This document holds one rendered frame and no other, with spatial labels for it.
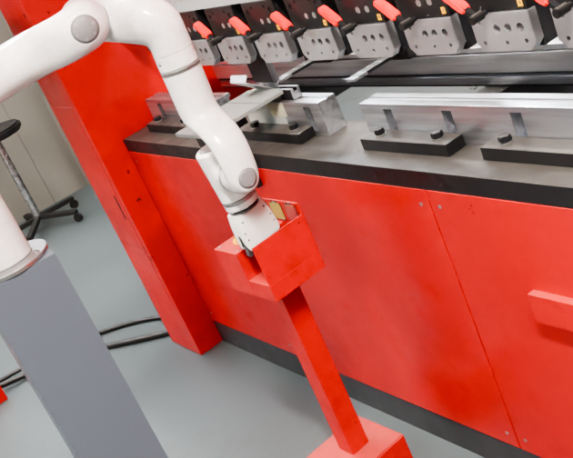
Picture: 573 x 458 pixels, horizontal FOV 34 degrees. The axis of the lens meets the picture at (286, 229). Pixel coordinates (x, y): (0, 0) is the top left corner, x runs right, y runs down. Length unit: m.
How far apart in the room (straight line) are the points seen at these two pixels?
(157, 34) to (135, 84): 1.36
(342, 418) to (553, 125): 1.02
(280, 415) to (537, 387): 1.12
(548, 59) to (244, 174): 0.72
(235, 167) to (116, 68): 1.39
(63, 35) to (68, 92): 1.33
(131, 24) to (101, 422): 0.91
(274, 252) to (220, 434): 1.08
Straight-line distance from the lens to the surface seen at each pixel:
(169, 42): 2.06
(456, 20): 1.93
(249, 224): 2.19
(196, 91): 2.08
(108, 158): 3.37
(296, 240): 2.24
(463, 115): 2.05
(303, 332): 2.38
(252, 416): 3.16
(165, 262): 3.51
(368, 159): 2.21
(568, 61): 2.17
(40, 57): 2.04
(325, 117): 2.47
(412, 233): 2.19
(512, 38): 1.83
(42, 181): 6.51
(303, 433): 2.97
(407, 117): 2.19
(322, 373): 2.45
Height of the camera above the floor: 1.62
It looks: 22 degrees down
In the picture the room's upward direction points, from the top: 24 degrees counter-clockwise
